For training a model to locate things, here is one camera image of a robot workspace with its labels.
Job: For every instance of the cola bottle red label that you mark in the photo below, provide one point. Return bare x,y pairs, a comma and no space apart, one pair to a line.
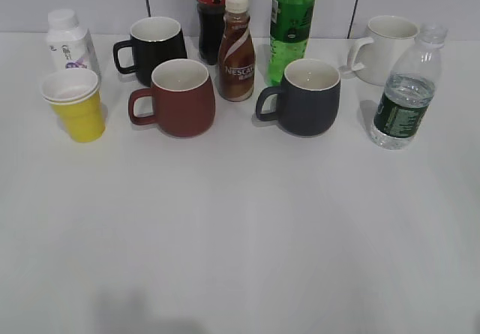
211,17

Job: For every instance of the green soda bottle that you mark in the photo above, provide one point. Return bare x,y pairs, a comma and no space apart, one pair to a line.
290,29

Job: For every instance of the white yogurt drink bottle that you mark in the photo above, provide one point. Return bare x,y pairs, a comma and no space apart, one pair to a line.
69,43

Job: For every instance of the red ceramic mug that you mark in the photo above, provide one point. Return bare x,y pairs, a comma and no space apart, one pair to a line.
182,98

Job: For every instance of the white ceramic mug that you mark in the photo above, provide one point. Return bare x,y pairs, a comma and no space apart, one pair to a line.
372,57

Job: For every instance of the yellow paper cup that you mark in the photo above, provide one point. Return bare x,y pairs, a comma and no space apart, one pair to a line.
74,96

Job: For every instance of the clear water bottle green label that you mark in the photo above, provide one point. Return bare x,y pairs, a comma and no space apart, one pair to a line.
409,89

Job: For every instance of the black ceramic mug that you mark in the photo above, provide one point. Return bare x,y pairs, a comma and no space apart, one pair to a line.
153,41

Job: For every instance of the Nescafe coffee bottle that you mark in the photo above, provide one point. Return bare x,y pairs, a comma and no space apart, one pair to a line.
236,58

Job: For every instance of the dark grey ceramic mug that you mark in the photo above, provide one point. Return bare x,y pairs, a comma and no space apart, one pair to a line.
307,100

